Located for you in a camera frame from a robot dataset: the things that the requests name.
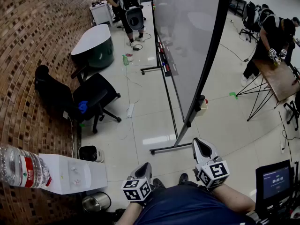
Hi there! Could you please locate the steel trash can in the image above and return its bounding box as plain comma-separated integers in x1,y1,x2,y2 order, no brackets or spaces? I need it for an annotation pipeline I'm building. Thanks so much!
82,191,112,213

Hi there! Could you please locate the black device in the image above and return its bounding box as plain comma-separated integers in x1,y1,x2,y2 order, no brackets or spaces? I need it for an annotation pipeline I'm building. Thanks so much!
114,208,128,223

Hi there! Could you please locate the black monitor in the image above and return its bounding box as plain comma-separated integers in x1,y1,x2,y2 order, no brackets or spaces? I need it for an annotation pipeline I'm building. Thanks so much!
255,159,294,211

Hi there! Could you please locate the person's right forearm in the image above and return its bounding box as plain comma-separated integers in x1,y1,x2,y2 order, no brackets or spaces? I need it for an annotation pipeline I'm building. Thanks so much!
210,183,256,213

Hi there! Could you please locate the person's black right shoe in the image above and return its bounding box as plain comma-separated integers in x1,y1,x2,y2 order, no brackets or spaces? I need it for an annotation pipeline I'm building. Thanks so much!
178,172,189,185

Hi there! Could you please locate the small beige box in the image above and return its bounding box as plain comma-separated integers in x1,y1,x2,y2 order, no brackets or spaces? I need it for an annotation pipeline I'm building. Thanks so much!
196,98,209,117

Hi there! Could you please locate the white bin with black liner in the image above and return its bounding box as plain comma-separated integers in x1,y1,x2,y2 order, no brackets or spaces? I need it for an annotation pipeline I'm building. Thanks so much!
78,145,105,163

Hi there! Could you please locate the white cable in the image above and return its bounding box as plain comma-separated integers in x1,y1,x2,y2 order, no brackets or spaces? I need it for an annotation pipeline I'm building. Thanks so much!
67,115,76,158

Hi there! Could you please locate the person's dark blue clothing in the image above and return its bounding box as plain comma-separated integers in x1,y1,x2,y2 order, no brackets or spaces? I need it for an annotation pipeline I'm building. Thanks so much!
133,183,258,225

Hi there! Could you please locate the thin grey floor cable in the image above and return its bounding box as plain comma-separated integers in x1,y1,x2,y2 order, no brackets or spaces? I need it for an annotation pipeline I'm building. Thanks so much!
123,67,143,88

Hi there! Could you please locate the wooden table with wire legs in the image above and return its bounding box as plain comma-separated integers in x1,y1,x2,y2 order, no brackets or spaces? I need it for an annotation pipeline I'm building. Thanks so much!
236,59,300,122

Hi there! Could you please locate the black floor cable with adapter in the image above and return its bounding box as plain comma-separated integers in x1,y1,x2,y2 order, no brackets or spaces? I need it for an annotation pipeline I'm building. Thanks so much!
219,43,249,63

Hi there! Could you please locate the black shelf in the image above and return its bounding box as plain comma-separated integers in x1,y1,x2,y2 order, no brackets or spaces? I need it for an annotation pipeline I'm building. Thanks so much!
229,0,247,17

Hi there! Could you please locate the person's left forearm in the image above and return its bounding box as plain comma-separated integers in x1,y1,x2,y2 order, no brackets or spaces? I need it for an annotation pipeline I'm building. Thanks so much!
116,202,144,225

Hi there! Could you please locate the blue cloth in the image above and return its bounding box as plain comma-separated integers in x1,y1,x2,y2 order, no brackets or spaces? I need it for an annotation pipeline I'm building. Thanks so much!
78,100,89,115

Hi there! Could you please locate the person's black shoe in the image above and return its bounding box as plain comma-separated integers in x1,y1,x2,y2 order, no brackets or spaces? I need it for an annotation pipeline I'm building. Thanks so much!
178,172,189,185
152,178,166,190

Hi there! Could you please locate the person's black left shoe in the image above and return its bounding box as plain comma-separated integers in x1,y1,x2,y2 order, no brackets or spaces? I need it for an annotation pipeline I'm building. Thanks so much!
152,178,166,190

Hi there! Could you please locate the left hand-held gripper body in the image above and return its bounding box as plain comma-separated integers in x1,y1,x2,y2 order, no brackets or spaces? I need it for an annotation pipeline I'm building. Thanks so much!
120,162,154,203

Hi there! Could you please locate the black office chair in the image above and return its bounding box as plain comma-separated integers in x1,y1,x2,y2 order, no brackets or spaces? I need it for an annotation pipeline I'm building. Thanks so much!
34,64,122,134
239,0,261,43
283,99,300,131

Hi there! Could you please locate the white-topped dark green table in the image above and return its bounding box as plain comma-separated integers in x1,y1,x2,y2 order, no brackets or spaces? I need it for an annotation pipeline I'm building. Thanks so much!
70,24,115,69

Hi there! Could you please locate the white water dispenser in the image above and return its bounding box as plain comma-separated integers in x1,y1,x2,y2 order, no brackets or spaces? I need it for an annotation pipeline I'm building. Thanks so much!
38,153,108,195

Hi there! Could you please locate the white cabinet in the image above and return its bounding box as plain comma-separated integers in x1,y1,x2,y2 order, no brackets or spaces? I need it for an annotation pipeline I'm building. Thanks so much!
90,1,114,27

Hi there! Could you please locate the large clear water bottle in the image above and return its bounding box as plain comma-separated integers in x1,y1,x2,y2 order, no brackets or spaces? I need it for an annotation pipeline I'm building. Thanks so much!
0,143,53,188

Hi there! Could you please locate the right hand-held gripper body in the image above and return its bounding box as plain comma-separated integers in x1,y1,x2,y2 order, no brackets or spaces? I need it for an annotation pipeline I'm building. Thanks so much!
192,137,231,189

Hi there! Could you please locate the black-framed whiteboard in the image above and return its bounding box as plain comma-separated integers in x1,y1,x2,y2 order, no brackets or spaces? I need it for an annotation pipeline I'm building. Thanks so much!
140,0,233,156

